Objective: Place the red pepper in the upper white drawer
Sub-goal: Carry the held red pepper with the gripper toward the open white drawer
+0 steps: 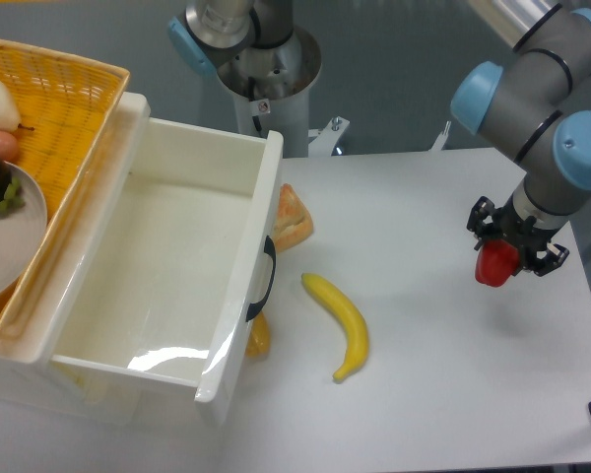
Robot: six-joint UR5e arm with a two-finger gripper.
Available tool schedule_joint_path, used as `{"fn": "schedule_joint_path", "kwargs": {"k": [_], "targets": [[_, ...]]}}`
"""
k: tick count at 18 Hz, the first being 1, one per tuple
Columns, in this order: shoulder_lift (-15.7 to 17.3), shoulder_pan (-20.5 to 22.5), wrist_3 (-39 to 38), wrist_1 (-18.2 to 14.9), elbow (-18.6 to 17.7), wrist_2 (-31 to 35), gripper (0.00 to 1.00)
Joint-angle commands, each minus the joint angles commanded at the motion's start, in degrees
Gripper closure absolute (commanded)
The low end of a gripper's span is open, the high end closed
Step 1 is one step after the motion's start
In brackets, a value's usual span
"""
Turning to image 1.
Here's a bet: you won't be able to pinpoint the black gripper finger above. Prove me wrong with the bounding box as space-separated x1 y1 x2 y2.
527 242 569 276
466 196 498 250

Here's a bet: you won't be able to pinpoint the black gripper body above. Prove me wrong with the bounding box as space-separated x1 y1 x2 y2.
492 206 552 269

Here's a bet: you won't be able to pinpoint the red bell pepper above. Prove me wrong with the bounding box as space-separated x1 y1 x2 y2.
475 239 519 288

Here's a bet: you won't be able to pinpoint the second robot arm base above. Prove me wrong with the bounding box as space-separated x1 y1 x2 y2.
167 0 321 101

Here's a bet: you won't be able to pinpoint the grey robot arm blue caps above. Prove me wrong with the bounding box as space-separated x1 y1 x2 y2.
450 1 591 287

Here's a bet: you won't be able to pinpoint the orange yellow pepper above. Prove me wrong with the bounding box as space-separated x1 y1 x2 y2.
245 311 271 358

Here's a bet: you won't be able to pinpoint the open white plastic drawer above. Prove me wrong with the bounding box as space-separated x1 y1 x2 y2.
0 94 284 425

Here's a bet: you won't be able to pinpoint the yellow banana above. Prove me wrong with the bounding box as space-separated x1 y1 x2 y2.
300 273 370 383

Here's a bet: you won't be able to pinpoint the toasted bread slice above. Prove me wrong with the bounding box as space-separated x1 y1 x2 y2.
272 183 314 253

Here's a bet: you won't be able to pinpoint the yellow woven basket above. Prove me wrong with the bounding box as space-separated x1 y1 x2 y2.
0 39 130 335

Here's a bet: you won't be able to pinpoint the grey round plate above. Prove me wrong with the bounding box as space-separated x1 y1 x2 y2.
0 164 47 296

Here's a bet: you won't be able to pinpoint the pink sausage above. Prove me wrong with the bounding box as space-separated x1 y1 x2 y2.
0 131 19 163

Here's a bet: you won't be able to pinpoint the black drawer handle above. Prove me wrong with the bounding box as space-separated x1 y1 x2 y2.
245 236 277 322

